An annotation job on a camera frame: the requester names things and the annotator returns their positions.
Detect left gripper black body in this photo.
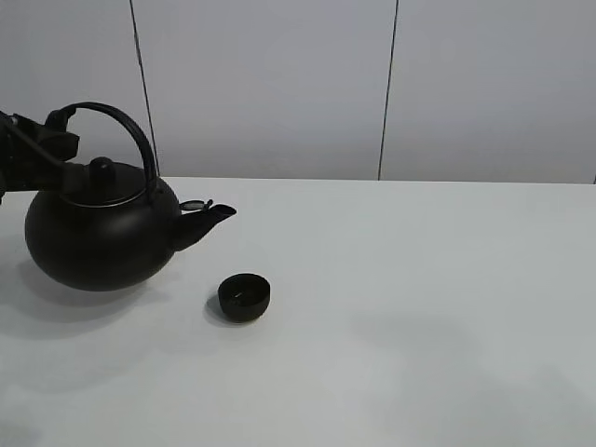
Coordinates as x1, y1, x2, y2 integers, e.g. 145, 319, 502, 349
1, 112, 33, 199

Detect small black teacup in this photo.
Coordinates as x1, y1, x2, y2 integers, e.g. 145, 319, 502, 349
217, 273, 271, 323

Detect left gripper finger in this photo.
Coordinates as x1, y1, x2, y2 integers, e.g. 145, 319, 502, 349
11, 115, 79, 161
1, 161, 87, 194

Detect black round teapot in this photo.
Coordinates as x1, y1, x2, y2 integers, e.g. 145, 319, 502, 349
24, 102, 236, 291

